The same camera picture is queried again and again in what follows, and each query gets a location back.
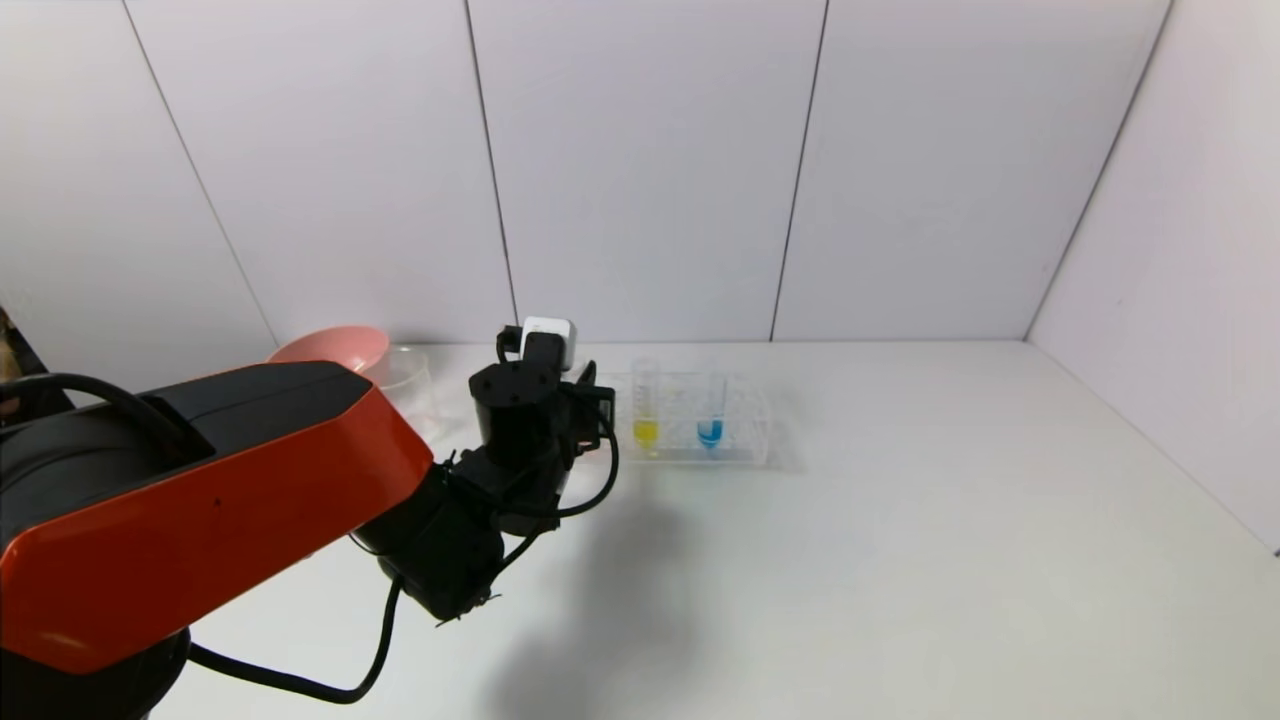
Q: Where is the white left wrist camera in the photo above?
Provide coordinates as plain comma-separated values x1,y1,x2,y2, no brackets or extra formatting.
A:
520,317,579,371

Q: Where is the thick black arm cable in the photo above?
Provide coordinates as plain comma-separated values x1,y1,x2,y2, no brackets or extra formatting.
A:
188,578,403,704

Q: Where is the clear plastic beaker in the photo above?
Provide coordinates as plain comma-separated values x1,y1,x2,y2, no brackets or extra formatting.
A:
370,345,441,441

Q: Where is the pink bowl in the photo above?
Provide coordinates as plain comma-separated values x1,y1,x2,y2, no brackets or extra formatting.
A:
268,326,391,386

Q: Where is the thin black camera cable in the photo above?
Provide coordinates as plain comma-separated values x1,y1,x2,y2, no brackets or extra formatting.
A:
500,385,621,571

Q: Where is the dark equipment beside table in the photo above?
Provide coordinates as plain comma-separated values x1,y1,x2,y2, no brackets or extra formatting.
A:
0,305,76,421

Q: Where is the test tube with yellow pigment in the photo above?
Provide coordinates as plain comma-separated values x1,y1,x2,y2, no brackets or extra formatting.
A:
632,358,663,456

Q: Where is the test tube with blue pigment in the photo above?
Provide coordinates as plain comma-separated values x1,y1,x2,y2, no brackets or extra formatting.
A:
697,372,728,451

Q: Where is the clear acrylic test tube rack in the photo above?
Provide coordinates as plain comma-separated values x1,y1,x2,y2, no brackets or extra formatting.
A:
590,370,773,469

